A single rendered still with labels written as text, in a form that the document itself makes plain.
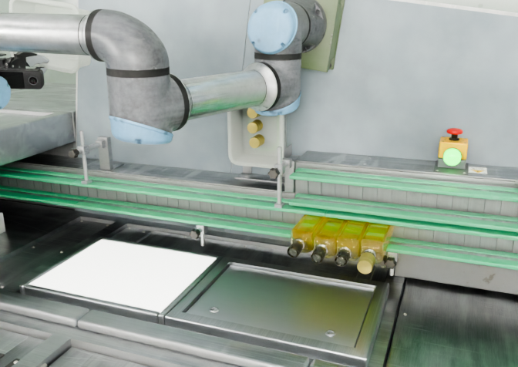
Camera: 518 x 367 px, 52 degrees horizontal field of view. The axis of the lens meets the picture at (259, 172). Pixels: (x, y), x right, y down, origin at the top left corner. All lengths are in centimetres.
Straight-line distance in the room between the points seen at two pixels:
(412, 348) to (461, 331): 15
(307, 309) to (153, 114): 61
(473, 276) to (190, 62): 103
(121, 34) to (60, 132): 100
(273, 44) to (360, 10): 35
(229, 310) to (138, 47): 65
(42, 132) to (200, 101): 90
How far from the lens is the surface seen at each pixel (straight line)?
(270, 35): 127
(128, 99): 99
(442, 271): 153
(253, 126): 158
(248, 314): 129
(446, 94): 152
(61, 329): 137
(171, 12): 174
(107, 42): 101
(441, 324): 139
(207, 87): 112
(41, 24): 112
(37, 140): 188
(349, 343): 121
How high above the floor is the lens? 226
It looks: 64 degrees down
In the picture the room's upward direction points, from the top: 127 degrees counter-clockwise
